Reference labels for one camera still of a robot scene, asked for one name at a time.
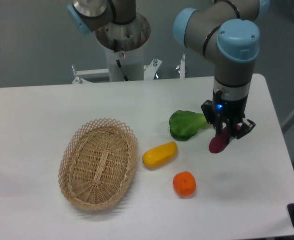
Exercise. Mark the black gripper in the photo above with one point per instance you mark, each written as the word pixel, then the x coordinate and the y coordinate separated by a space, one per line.
pixel 227 107

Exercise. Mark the green lettuce leaf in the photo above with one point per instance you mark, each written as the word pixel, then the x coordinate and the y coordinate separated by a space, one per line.
pixel 185 124

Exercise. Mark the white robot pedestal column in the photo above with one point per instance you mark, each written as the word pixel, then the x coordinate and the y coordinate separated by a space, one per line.
pixel 124 48

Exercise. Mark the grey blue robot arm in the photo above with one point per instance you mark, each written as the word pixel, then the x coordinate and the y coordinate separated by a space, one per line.
pixel 224 34

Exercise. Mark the purple sweet potato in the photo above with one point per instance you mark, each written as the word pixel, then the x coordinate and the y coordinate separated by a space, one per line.
pixel 219 142

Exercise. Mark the white metal base frame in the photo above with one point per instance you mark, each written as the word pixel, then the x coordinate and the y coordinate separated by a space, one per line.
pixel 121 68

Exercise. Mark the yellow mango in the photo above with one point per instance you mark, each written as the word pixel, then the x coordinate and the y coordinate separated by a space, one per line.
pixel 160 155

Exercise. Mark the woven wicker basket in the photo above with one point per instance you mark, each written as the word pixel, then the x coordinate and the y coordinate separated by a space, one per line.
pixel 98 164

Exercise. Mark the orange tangerine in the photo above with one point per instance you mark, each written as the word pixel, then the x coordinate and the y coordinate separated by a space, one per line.
pixel 184 183

